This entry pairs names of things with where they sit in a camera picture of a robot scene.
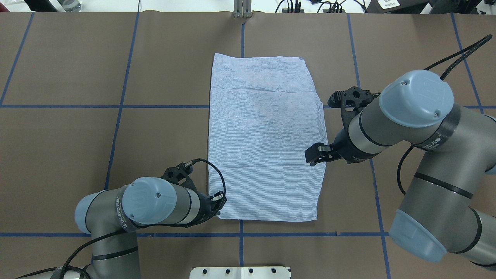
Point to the grey metal frame post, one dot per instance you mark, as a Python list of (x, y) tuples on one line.
[(242, 9)]

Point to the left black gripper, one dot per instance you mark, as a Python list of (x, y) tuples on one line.
[(204, 205)]

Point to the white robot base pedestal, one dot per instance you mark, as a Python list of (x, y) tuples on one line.
[(255, 272)]

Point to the light blue striped shirt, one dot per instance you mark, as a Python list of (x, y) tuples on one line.
[(263, 114)]

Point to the clear water bottle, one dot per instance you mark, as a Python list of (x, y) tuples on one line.
[(70, 6)]

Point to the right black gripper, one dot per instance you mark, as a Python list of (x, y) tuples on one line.
[(341, 148)]

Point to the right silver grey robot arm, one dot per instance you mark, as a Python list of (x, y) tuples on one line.
[(435, 216)]

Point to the black box with label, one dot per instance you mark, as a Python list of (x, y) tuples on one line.
[(396, 6)]

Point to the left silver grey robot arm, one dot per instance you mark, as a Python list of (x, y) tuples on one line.
[(113, 216)]

